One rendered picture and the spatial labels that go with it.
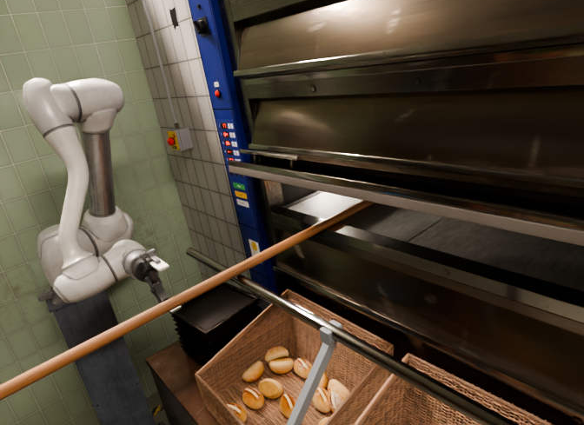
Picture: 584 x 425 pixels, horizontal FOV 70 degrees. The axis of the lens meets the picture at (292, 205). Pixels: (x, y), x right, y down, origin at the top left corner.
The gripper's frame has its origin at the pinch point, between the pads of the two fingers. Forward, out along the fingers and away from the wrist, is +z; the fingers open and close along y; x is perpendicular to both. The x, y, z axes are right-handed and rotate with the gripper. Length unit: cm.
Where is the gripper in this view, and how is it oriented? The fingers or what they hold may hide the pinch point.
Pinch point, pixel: (169, 288)
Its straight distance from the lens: 124.3
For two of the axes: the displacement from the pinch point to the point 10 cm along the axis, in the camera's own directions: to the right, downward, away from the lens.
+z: 6.3, 1.8, -7.6
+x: -7.6, 3.4, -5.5
